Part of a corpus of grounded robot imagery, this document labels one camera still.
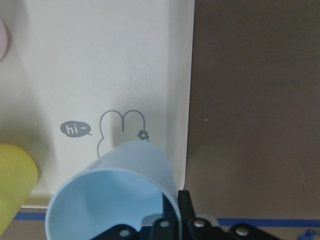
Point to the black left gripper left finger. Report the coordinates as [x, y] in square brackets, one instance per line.
[164, 228]

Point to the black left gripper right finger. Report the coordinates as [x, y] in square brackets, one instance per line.
[198, 228]

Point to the light blue cup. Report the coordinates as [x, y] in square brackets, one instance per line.
[128, 185]

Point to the yellow cup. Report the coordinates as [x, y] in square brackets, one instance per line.
[18, 177]

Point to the pink cup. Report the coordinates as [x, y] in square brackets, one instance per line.
[5, 39]

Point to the cream plastic tray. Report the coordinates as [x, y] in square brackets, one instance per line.
[80, 77]

